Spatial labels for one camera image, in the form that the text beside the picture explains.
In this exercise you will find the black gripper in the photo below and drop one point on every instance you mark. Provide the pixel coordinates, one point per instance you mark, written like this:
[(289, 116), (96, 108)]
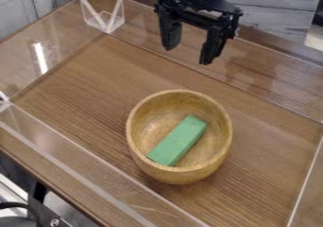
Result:
[(213, 15)]

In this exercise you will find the green rectangular block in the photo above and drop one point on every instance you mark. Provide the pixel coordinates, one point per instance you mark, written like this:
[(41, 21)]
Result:
[(177, 142)]

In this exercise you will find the clear acrylic corner bracket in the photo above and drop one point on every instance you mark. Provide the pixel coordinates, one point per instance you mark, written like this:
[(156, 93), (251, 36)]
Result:
[(104, 21)]

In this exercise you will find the clear acrylic barrier wall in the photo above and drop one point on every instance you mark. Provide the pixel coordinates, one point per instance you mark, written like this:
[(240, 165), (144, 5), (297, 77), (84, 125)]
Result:
[(111, 197)]

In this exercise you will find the brown wooden bowl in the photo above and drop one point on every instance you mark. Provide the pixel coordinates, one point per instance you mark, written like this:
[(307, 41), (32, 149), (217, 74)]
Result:
[(152, 119)]

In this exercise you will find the black table leg bracket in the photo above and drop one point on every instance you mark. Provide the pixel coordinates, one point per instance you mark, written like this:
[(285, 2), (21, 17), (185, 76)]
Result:
[(45, 216)]

